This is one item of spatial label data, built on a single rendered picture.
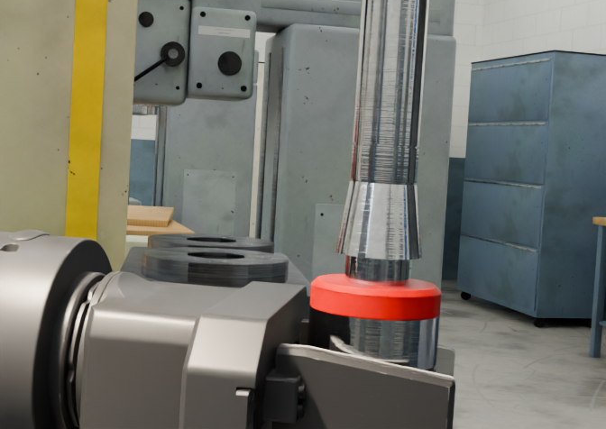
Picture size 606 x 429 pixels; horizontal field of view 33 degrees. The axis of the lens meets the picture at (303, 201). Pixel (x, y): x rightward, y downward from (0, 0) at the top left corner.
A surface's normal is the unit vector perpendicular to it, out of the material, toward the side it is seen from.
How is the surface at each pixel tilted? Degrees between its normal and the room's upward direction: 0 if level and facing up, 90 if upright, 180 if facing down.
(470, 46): 90
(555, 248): 90
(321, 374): 90
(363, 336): 90
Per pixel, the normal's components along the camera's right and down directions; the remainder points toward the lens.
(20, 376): -0.14, 0.02
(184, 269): -0.45, 0.02
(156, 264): -0.76, -0.01
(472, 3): 0.26, 0.07
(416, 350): 0.56, 0.07
